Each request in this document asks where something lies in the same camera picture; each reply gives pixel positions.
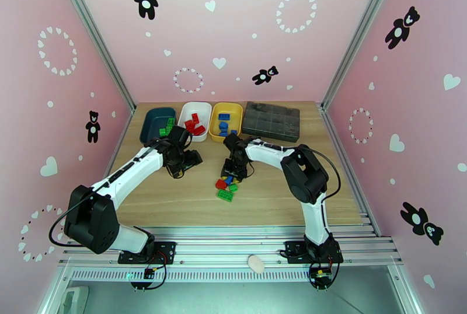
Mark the teal plastic container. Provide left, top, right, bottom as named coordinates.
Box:
left=140, top=106, right=178, bottom=145

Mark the yellow plastic container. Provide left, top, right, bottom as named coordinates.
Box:
left=208, top=102, right=244, bottom=144

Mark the white plastic container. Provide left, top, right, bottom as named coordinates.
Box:
left=176, top=101, right=212, bottom=142

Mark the dark compartment organizer box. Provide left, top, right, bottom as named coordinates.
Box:
left=241, top=101, right=301, bottom=144

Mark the slotted metal strip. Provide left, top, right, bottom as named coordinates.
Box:
left=68, top=269, right=315, bottom=283

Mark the small right circuit board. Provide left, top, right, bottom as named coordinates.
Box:
left=310, top=267, right=335, bottom=289

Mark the white plastic object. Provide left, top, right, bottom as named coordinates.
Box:
left=60, top=286, right=90, bottom=314

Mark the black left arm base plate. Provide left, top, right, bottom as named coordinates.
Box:
left=117, top=240, right=177, bottom=265

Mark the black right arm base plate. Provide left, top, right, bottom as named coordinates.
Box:
left=284, top=240, right=344, bottom=265

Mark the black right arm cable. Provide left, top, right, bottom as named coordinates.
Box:
left=308, top=146, right=342, bottom=201

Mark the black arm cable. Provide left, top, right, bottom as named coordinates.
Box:
left=308, top=146, right=342, bottom=201
left=48, top=192, right=97, bottom=248

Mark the aluminium frame post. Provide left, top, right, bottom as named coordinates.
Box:
left=50, top=0, right=137, bottom=114
left=320, top=0, right=403, bottom=110

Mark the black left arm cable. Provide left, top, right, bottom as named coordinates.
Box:
left=48, top=192, right=97, bottom=248

